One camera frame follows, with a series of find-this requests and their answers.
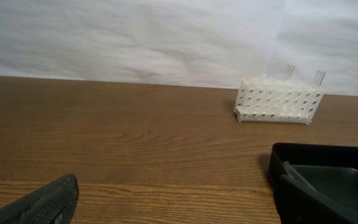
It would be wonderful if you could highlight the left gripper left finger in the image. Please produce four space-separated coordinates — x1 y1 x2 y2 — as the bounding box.
0 173 80 224

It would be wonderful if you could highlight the white test tube rack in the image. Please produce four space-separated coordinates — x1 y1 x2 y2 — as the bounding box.
233 76 325 126

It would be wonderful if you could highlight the black tray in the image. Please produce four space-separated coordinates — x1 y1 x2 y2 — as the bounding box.
268 142 358 224

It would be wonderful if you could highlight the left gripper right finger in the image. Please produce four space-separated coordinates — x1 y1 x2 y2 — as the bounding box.
277 174 358 224

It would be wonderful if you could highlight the clear test tube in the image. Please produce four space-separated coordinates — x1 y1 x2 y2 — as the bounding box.
283 63 296 82
282 161 321 192
313 70 327 87

